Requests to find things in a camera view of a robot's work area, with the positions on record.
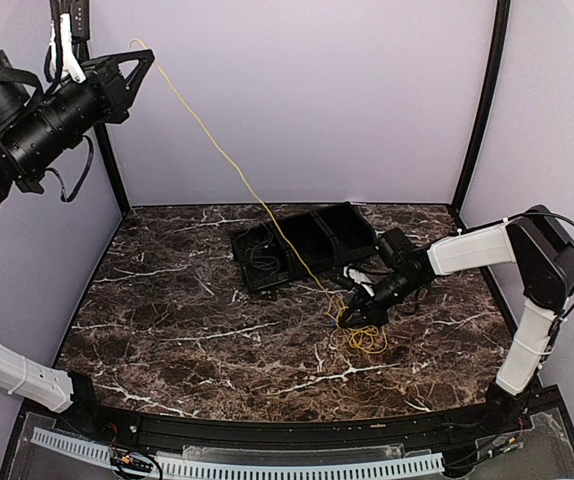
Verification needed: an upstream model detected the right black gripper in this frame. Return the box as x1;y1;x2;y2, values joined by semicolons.
338;269;423;327

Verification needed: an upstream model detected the yellow cable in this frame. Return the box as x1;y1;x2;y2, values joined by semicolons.
329;324;389;356
129;39;348;321

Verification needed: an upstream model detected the black three-compartment bin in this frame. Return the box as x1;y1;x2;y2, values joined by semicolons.
229;202;376;293

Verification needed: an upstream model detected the grey cable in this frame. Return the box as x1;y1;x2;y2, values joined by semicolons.
244;224;288;274

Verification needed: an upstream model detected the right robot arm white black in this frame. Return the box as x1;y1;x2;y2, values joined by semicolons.
337;205;574;397

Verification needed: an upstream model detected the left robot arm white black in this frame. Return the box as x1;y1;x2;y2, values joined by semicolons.
0;49;155;436

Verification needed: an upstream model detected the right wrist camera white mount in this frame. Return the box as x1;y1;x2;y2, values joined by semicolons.
343;267;373;287

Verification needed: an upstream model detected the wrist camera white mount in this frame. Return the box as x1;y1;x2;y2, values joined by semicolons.
343;267;373;287
43;0;90;84

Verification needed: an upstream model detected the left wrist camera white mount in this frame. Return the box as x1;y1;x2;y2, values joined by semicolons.
43;0;90;84

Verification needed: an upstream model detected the left black frame post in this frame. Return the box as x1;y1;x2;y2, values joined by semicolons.
60;1;131;217

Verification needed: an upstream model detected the black frame post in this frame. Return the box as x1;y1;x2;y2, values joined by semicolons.
450;0;511;218
60;1;131;217

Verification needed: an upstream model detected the white slotted cable duct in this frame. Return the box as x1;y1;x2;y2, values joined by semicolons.
31;427;445;479

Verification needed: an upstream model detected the black front rail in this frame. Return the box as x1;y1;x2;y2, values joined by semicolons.
23;400;531;451

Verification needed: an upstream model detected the right black frame post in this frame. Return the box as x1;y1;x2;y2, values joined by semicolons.
450;0;511;218

